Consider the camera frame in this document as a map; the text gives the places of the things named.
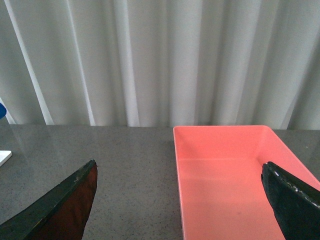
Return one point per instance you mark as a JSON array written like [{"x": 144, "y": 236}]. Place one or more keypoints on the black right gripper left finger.
[{"x": 60, "y": 214}]

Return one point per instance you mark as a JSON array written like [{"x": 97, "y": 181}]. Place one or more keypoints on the pink plastic bin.
[{"x": 219, "y": 179}]

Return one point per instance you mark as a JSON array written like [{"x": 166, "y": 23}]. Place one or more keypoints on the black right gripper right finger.
[{"x": 295, "y": 204}]

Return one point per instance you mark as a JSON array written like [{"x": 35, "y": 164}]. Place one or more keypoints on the white pleated curtain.
[{"x": 161, "y": 63}]

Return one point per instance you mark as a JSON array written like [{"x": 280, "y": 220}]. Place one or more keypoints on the blue microfiber cloth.
[{"x": 3, "y": 111}]

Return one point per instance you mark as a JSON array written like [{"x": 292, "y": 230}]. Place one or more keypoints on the white towel rack stand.
[{"x": 4, "y": 156}]

